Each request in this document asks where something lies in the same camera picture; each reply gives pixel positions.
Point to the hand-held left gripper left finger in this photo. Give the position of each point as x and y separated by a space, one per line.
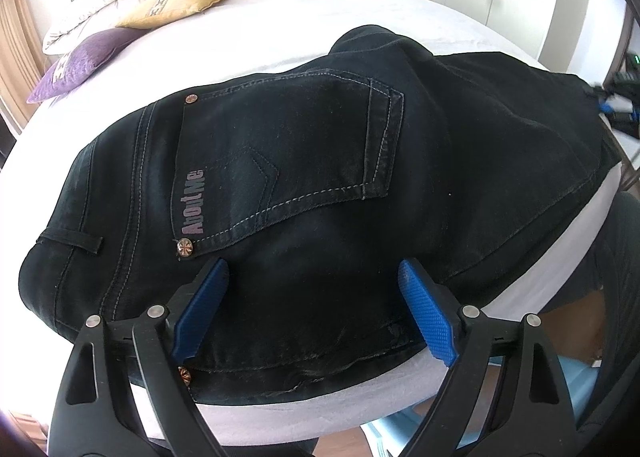
200 309

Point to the person's bare leg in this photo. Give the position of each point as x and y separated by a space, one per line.
575 324

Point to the beige curtain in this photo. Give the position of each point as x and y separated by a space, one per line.
17 52

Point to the light blue plastic stool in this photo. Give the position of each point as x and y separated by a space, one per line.
395 424

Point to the person's grey clothing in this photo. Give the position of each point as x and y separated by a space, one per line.
617 257

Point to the black denim pants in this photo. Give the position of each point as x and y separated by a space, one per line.
300 162

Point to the purple cushion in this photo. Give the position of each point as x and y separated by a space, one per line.
82 62

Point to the bed with white sheet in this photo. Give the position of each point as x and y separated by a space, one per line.
300 22

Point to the plump white pillow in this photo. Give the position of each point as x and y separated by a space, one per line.
95 19

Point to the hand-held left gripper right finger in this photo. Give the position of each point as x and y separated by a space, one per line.
427 312

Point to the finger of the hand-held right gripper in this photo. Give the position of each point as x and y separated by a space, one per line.
630 116
607 99

